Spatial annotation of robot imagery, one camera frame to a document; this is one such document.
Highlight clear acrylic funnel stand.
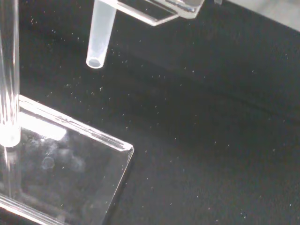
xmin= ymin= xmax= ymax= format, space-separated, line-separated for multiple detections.
xmin=0 ymin=0 xmax=204 ymax=225

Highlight black cloth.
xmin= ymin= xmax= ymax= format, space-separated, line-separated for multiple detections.
xmin=14 ymin=0 xmax=300 ymax=225

